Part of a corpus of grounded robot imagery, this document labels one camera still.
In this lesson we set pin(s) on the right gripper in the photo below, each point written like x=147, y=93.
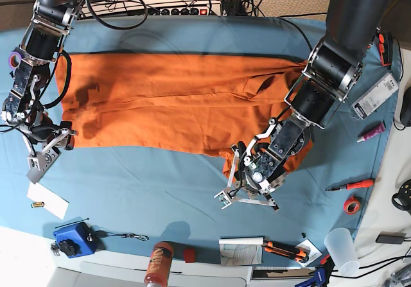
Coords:
x=67, y=143

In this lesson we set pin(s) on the orange t-shirt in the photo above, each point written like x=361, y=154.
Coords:
x=200, y=104

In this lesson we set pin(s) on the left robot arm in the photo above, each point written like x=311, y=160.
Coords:
x=333, y=67

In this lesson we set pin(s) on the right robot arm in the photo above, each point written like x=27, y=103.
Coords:
x=34, y=62

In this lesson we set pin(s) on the grey remote control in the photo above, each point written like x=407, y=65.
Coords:
x=40, y=164

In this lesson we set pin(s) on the white paper card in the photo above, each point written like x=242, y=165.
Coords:
x=53, y=203

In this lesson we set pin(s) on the small AA battery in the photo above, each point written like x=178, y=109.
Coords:
x=37, y=205

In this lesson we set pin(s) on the blue plastic box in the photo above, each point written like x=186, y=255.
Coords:
x=76, y=240

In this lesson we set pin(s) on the purple tape roll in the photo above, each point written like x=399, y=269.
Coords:
x=14, y=59

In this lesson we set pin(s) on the blue table cloth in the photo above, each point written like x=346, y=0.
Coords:
x=171, y=195

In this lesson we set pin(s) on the orange drink bottle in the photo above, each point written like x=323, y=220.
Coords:
x=158, y=271

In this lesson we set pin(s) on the small red block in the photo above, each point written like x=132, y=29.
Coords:
x=189, y=255

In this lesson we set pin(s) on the black power strip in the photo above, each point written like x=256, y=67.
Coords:
x=178, y=11

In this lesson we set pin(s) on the folded paper booklet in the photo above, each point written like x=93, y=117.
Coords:
x=241, y=251

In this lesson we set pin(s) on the orange black utility knife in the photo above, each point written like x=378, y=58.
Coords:
x=291, y=252

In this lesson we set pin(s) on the small white leaflet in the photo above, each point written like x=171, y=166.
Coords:
x=312, y=251

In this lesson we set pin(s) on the blue bar clamp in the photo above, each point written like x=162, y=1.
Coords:
x=320, y=277

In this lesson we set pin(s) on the clear plastic cup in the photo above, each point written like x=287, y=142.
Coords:
x=340, y=246

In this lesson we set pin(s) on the red tape roll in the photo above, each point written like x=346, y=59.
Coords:
x=352, y=205

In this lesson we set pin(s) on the purple glue tube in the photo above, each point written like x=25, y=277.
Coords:
x=378, y=129

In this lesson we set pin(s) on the clear plastic package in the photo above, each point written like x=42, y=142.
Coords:
x=377, y=95

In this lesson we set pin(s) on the orange black clamp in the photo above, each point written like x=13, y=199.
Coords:
x=385, y=47

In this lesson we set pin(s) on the black power adapter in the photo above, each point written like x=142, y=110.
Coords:
x=392, y=238

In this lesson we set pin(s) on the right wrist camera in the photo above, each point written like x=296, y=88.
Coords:
x=52, y=138

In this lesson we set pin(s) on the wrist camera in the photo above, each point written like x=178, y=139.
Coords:
x=52, y=138
x=252, y=184

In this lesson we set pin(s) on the black cable tie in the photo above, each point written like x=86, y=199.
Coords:
x=71, y=223

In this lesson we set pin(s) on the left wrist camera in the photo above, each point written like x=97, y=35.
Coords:
x=252, y=184

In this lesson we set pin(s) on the red handled screwdriver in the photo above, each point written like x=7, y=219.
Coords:
x=353, y=185

